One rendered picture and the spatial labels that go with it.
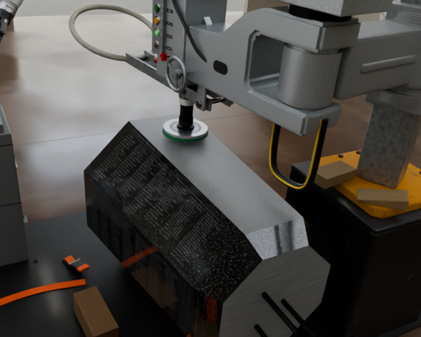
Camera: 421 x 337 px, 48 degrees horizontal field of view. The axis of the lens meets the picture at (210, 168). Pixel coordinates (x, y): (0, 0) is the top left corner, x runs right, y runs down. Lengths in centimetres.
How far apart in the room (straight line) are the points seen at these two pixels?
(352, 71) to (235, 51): 41
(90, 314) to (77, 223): 90
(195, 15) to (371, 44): 70
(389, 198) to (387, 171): 17
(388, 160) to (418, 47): 53
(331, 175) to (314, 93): 65
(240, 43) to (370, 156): 86
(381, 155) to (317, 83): 75
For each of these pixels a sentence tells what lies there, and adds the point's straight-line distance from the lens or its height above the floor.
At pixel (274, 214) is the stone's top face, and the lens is 178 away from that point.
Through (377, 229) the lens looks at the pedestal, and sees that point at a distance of 203.
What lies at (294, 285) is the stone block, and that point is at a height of 60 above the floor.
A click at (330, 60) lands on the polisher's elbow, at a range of 156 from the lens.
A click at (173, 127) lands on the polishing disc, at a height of 90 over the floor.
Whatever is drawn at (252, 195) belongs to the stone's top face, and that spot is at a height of 85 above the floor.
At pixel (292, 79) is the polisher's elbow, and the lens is 157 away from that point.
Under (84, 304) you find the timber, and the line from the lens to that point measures 240.
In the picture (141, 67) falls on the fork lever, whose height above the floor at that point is 112.
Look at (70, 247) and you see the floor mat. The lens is 293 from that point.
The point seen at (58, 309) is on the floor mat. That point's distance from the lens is 257.
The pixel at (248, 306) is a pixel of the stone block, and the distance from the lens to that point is 178.
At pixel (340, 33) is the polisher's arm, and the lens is 155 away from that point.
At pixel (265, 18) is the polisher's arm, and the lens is 162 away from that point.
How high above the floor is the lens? 183
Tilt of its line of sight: 29 degrees down
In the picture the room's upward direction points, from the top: 5 degrees clockwise
